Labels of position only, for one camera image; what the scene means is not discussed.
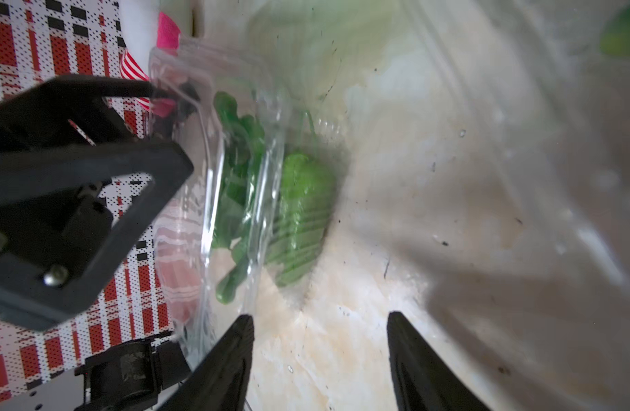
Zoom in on clear plastic clamshell with peppers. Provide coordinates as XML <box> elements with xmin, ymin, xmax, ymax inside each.
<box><xmin>149</xmin><ymin>39</ymin><xmax>348</xmax><ymax>366</ymax></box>

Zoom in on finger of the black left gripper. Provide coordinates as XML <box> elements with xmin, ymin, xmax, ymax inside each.
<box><xmin>0</xmin><ymin>140</ymin><xmax>193</xmax><ymax>332</ymax></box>
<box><xmin>0</xmin><ymin>75</ymin><xmax>171</xmax><ymax>154</ymax></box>

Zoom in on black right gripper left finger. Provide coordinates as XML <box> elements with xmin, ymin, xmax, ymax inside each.
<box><xmin>159</xmin><ymin>314</ymin><xmax>254</xmax><ymax>411</ymax></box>

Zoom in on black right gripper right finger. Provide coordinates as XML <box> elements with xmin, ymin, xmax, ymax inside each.
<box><xmin>387</xmin><ymin>312</ymin><xmax>487</xmax><ymax>411</ymax></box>

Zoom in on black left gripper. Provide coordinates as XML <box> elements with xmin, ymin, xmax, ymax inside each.
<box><xmin>75</xmin><ymin>338</ymin><xmax>191</xmax><ymax>411</ymax></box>

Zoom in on pink striped white plush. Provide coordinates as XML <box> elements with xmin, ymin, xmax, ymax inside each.
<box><xmin>119</xmin><ymin>1</ymin><xmax>193</xmax><ymax>117</ymax></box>

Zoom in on clear plastic clamshell with leaves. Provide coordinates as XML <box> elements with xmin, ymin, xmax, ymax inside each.
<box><xmin>246</xmin><ymin>1</ymin><xmax>630</xmax><ymax>409</ymax></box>

